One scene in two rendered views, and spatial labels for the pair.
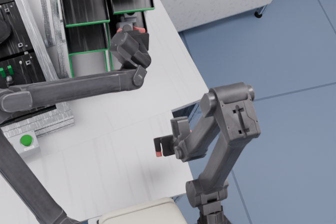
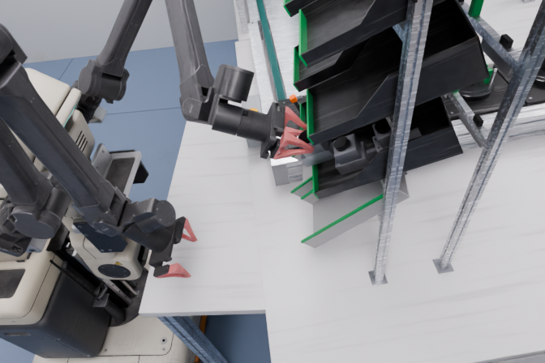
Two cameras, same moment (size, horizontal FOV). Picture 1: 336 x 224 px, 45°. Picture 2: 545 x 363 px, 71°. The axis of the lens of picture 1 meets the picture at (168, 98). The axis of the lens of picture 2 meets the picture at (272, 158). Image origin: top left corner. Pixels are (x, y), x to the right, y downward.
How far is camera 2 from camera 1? 1.24 m
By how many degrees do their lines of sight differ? 64
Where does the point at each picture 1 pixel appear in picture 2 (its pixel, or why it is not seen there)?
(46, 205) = (108, 47)
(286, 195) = not seen: outside the picture
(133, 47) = (222, 86)
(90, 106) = (296, 203)
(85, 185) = (203, 189)
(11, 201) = (215, 134)
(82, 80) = (184, 30)
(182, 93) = (289, 337)
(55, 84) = (178, 0)
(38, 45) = not seen: hidden behind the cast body
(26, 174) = (124, 14)
